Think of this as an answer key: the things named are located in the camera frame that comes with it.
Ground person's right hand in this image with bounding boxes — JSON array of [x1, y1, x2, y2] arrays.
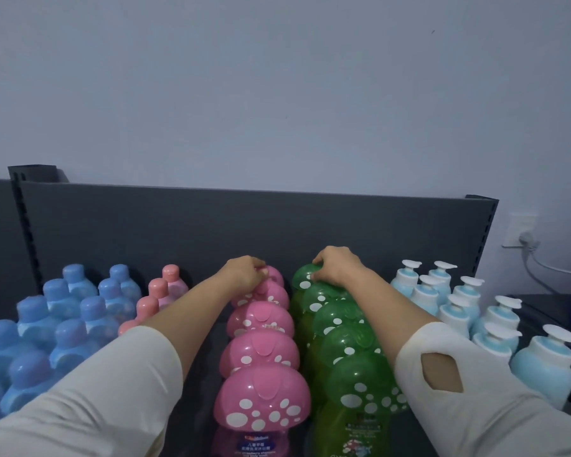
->
[[311, 246, 369, 290]]

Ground white wall outlet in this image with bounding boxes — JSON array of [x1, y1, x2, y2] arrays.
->
[[502, 213, 539, 248]]

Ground pink mushroom cap bottle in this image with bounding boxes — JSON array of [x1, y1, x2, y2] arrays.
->
[[231, 281, 290, 311], [213, 366, 312, 457], [259, 265, 285, 289], [226, 301, 295, 340], [218, 329, 301, 379]]

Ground person's left forearm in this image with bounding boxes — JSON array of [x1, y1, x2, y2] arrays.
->
[[0, 272, 242, 457]]

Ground green mushroom cap bottle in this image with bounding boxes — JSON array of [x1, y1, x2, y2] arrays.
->
[[311, 300, 368, 339], [318, 323, 384, 368], [300, 284, 354, 330], [291, 263, 335, 301], [313, 352, 410, 457]]

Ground person's right forearm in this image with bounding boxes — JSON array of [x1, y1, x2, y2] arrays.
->
[[345, 262, 571, 457]]

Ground white power cable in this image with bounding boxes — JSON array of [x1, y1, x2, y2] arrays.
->
[[527, 246, 571, 277]]

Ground dark grey shelf upright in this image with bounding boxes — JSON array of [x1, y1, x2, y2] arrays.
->
[[465, 194, 500, 277], [8, 164, 70, 300]]

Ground group of white pump bottles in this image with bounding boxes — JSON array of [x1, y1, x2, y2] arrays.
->
[[389, 259, 571, 411]]

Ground person's left hand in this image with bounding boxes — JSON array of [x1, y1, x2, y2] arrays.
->
[[217, 255, 271, 295]]

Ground group of blue cap bottles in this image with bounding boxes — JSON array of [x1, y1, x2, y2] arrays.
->
[[0, 263, 142, 430]]

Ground dark grey shelf back panel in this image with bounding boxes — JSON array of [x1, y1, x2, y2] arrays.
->
[[18, 181, 486, 324]]

